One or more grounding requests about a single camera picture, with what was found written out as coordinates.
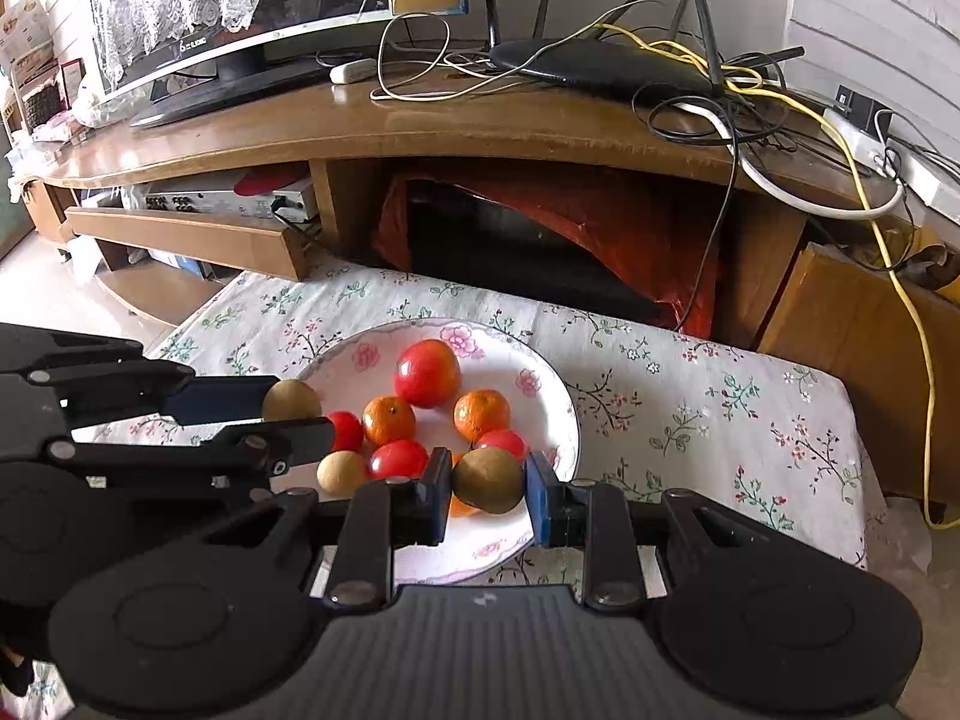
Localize red framed plaque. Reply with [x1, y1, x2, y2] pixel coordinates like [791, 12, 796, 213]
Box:
[15, 58, 85, 130]

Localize wooden television stand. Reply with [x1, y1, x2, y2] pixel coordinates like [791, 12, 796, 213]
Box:
[0, 52, 960, 361]

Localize blue box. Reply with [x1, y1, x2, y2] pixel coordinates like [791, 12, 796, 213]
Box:
[153, 250, 226, 280]

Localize floral tablecloth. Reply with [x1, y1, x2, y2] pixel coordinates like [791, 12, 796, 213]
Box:
[0, 262, 872, 720]

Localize printed paper packets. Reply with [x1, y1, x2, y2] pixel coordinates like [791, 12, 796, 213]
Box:
[0, 3, 62, 77]

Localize orange tangerine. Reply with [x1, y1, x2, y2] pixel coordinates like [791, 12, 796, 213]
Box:
[454, 388, 512, 443]
[363, 396, 417, 446]
[448, 451, 485, 518]

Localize yellow network cable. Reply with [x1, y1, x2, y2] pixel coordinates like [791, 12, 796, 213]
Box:
[598, 22, 960, 530]

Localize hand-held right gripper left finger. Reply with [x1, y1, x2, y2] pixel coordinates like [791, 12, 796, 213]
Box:
[196, 447, 454, 608]

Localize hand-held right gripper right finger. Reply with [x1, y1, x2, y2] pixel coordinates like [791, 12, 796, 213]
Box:
[525, 450, 767, 611]

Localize tangle of black cables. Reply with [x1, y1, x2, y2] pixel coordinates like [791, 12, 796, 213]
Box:
[634, 49, 912, 335]

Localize thick white cable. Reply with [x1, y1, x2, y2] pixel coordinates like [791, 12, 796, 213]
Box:
[673, 100, 905, 223]

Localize wooden front panel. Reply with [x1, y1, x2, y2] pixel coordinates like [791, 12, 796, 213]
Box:
[63, 205, 313, 283]

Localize brown longan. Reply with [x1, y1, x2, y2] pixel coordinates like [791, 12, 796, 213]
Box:
[261, 379, 323, 424]
[451, 447, 526, 515]
[316, 451, 370, 499]

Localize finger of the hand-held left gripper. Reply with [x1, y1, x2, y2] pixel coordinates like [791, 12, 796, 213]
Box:
[0, 322, 275, 430]
[51, 415, 337, 505]

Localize black appliance under cover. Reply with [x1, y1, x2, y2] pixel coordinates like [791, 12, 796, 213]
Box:
[408, 191, 677, 325]

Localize black router with antennas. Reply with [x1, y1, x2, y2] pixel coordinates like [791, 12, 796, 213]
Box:
[480, 0, 808, 103]

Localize white plastic bag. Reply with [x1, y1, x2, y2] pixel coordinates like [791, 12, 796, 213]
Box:
[73, 78, 122, 127]

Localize white floral rimmed plate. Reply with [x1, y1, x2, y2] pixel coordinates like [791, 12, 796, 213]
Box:
[296, 319, 582, 586]

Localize small red tomato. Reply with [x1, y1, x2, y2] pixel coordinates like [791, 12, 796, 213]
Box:
[474, 429, 530, 462]
[367, 439, 430, 481]
[328, 411, 365, 454]

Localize large red tomato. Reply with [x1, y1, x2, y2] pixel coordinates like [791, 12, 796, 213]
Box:
[394, 339, 463, 409]

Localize red cloth cover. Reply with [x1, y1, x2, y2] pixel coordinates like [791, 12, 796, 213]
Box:
[373, 171, 722, 332]

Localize black power adapter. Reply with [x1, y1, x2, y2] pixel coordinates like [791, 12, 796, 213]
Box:
[835, 85, 890, 137]

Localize white lace cloth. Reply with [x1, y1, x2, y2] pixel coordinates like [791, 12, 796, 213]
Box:
[81, 0, 287, 89]

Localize silver audio receiver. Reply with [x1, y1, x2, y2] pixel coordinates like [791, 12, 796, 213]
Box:
[142, 178, 320, 224]

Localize white power strip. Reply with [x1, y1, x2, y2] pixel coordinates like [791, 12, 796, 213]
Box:
[820, 109, 960, 220]

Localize thin white cable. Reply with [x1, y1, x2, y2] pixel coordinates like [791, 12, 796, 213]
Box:
[370, 13, 527, 103]

